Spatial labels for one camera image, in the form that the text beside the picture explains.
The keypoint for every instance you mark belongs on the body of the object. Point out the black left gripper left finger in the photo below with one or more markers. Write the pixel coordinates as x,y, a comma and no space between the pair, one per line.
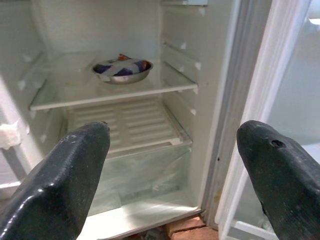
57,180

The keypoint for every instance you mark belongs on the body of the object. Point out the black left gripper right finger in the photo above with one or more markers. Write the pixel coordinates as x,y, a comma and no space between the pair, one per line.
282,180

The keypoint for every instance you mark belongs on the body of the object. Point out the glass fridge shelf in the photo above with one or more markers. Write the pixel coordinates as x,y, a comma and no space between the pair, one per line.
82,92

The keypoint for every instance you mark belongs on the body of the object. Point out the white fridge door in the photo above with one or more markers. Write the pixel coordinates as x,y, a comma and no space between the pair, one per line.
287,75

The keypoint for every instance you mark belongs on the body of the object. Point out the white open fridge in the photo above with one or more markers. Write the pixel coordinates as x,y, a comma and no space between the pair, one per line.
175,75

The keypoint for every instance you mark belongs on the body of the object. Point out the clear crisper drawer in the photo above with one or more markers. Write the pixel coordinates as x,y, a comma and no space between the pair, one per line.
147,172

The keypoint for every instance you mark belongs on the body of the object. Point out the white slatted crisper cover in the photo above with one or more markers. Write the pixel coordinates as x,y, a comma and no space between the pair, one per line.
140,125

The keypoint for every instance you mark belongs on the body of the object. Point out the red brick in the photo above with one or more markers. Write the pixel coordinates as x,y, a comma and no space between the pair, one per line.
187,228

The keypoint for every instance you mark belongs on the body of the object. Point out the steel bowl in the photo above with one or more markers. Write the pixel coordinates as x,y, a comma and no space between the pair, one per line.
125,76

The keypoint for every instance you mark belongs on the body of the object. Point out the blue white food packet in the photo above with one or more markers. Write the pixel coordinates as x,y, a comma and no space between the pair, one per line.
120,67

